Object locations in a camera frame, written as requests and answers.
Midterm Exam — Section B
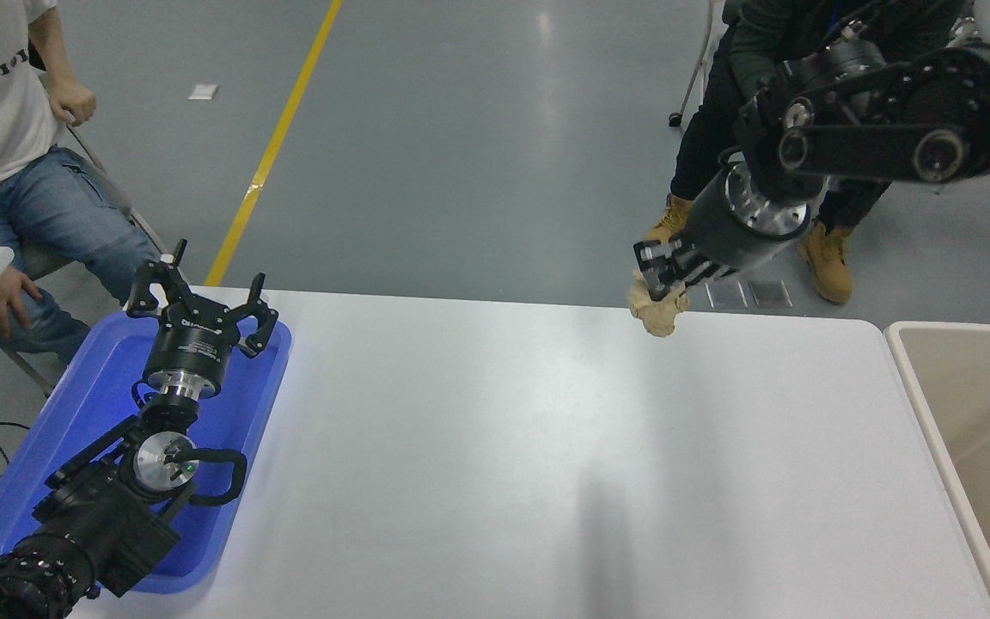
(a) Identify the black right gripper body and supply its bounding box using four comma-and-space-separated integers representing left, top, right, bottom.
681, 167, 810, 276

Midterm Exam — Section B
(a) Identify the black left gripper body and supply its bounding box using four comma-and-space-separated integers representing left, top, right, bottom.
144, 308, 240, 384

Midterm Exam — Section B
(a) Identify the tan paper ball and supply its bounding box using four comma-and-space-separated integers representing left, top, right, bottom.
627, 269, 692, 338

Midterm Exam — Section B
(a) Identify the person's right hand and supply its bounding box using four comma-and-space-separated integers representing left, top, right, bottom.
0, 267, 45, 338

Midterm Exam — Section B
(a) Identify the person's left hand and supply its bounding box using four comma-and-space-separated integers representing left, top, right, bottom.
48, 79, 99, 128

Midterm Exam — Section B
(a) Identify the metal floor plate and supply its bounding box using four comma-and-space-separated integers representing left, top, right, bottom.
749, 280, 793, 310
706, 280, 749, 310

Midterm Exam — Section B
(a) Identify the grey chair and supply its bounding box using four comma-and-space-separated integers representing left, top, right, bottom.
5, 73, 171, 398

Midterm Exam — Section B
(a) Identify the blue plastic tray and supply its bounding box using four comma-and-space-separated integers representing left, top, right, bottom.
0, 309, 293, 596

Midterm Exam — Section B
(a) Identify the white-framed castor chair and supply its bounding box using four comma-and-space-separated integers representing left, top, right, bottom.
669, 0, 732, 127

